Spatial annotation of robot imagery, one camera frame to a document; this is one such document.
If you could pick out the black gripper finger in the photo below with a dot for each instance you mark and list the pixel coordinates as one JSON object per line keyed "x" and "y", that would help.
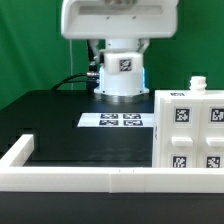
{"x": 143, "y": 45}
{"x": 98, "y": 54}

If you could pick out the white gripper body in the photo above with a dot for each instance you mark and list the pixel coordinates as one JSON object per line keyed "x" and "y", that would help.
{"x": 118, "y": 19}

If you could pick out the white cabinet body box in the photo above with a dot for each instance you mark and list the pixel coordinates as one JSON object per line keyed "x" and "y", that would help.
{"x": 198, "y": 90}

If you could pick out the white cabinet top block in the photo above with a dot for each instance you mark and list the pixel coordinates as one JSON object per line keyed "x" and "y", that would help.
{"x": 115, "y": 63}

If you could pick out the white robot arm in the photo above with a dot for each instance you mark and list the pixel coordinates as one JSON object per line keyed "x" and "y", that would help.
{"x": 123, "y": 86}

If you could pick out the white base marker plate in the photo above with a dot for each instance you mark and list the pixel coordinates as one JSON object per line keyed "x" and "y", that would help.
{"x": 119, "y": 120}

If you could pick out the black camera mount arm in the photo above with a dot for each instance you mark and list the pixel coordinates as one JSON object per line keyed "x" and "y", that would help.
{"x": 92, "y": 63}

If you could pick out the white U-shaped obstacle frame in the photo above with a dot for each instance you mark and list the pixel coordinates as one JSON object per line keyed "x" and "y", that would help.
{"x": 16, "y": 176}

